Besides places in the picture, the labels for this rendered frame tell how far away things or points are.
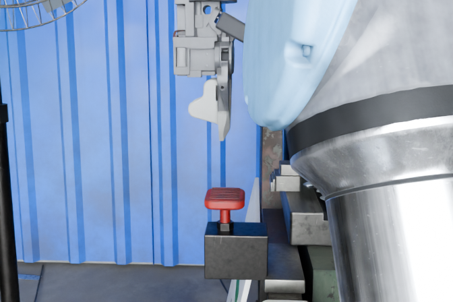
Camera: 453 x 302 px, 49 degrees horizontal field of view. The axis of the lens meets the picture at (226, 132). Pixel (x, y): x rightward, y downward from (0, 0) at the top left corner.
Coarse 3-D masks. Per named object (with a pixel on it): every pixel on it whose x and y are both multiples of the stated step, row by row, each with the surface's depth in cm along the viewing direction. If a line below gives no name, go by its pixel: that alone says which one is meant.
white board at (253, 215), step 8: (256, 184) 144; (256, 192) 136; (256, 200) 129; (248, 208) 150; (256, 208) 122; (248, 216) 141; (256, 216) 116; (232, 280) 152; (240, 280) 118; (248, 280) 104; (232, 288) 144; (240, 288) 113; (248, 288) 104; (232, 296) 136; (240, 296) 108
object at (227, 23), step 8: (224, 16) 68; (232, 16) 69; (216, 24) 69; (224, 24) 69; (232, 24) 69; (240, 24) 68; (224, 32) 69; (232, 32) 69; (240, 32) 69; (240, 40) 69
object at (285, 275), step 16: (272, 144) 121; (272, 160) 120; (272, 192) 120; (272, 208) 119; (272, 224) 102; (272, 240) 94; (288, 240) 94; (272, 256) 81; (288, 256) 81; (272, 272) 76; (288, 272) 76; (272, 288) 74; (288, 288) 73; (304, 288) 73
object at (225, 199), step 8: (208, 192) 76; (216, 192) 76; (224, 192) 76; (232, 192) 76; (240, 192) 76; (208, 200) 73; (216, 200) 72; (224, 200) 72; (232, 200) 72; (240, 200) 73; (208, 208) 73; (216, 208) 72; (224, 208) 72; (232, 208) 72; (240, 208) 73; (224, 216) 75
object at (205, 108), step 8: (208, 80) 71; (216, 80) 71; (208, 88) 71; (208, 96) 71; (192, 104) 71; (200, 104) 71; (208, 104) 71; (216, 104) 71; (192, 112) 72; (200, 112) 72; (208, 112) 72; (216, 112) 71; (224, 112) 70; (208, 120) 72; (216, 120) 71; (224, 120) 71; (224, 128) 72; (224, 136) 73
